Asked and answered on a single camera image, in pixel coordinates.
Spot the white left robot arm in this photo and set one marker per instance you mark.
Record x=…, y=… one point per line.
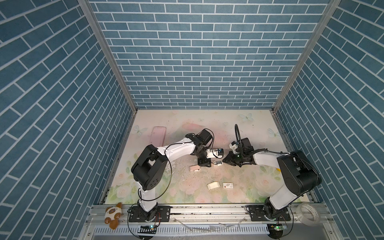
x=149, y=168

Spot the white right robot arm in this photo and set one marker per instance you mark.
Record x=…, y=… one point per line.
x=299, y=175

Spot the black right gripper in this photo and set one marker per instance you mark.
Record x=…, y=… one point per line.
x=229, y=159

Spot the aluminium corner frame post right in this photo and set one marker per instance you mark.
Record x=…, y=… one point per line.
x=318, y=30

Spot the white staple box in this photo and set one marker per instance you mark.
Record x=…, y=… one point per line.
x=228, y=185

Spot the clear tape roll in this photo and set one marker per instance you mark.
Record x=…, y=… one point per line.
x=307, y=214

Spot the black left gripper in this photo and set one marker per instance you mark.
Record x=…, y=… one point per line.
x=205, y=162

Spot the aluminium corner frame post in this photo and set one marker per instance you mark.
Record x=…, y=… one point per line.
x=93, y=22
x=318, y=30

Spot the pink phone case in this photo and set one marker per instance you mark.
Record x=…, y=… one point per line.
x=158, y=136

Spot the staple box tray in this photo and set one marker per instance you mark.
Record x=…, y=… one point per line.
x=213, y=185

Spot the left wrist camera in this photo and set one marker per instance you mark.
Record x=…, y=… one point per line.
x=215, y=153

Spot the aluminium corner frame post left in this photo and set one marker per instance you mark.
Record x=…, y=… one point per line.
x=93, y=22

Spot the brown white plush toy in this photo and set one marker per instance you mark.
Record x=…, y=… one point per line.
x=112, y=216

